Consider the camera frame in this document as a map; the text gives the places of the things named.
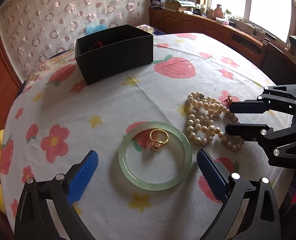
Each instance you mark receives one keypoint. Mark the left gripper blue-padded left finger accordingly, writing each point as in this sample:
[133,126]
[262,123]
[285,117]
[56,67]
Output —
[33,218]

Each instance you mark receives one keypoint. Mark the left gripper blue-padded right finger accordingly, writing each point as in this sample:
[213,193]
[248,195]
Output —
[261,219]

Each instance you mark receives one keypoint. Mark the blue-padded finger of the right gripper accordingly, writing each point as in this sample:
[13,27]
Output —
[248,107]
[249,132]

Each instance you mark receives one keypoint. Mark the green jade bangle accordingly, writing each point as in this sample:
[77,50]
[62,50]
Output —
[154,156]

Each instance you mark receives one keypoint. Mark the black jewelry box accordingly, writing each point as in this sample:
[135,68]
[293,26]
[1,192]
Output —
[113,51]

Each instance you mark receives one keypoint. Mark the wooden side cabinet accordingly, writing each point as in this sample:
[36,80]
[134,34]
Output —
[255,51]

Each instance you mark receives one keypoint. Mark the pink bottle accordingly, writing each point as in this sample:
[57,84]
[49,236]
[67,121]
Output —
[218,13]

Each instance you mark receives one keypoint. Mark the strawberry print white cloth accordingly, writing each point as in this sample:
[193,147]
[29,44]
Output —
[58,119]

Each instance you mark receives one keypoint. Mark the window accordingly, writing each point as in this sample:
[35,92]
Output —
[272,15]

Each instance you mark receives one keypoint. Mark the blue plastic bag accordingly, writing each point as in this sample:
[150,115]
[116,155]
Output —
[94,29]

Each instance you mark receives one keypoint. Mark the pink circle pattern curtain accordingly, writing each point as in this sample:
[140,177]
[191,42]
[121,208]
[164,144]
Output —
[34,30]

